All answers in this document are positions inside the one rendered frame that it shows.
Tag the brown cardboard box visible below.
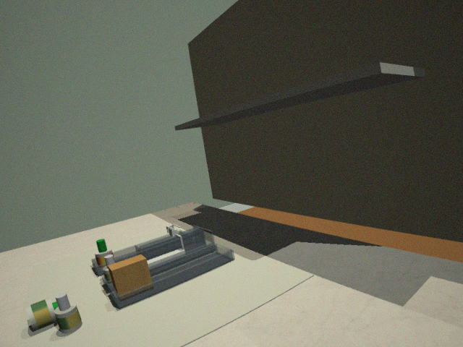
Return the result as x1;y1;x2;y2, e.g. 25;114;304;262
108;254;152;295

